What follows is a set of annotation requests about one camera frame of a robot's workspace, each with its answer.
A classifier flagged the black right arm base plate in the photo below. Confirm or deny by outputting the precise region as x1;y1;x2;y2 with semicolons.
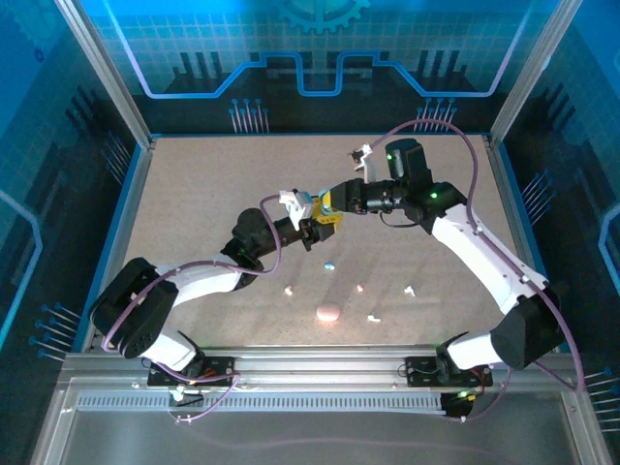
404;356;494;388

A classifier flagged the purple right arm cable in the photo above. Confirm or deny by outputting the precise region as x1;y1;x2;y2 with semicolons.
367;118;587;423

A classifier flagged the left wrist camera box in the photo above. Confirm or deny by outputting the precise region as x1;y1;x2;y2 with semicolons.
278;188;316;219

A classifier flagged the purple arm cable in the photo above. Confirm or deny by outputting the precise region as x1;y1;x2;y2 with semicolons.
367;118;587;423
99;192;292;426

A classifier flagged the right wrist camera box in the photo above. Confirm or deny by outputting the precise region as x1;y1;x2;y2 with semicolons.
349;144;382;183

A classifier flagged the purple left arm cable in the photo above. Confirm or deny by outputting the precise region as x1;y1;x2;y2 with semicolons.
99;192;292;426

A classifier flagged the grey slotted cable duct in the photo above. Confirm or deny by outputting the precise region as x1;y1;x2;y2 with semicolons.
75;394;450;414

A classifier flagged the aluminium side rail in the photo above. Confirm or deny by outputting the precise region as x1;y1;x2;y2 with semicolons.
482;135;558;350
79;138;157;354

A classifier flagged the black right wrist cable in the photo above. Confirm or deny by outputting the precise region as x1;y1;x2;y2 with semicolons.
380;210;422;230

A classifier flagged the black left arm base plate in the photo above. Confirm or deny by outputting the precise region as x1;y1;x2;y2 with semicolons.
146;356;237;388

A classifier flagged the grey metal panel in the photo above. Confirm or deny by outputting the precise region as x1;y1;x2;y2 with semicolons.
31;387;617;465

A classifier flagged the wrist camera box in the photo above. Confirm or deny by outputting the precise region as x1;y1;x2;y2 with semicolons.
278;188;316;219
349;144;382;183

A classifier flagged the aluminium corner post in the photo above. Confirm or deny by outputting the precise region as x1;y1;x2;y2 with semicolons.
52;0;157;149
486;0;585;146

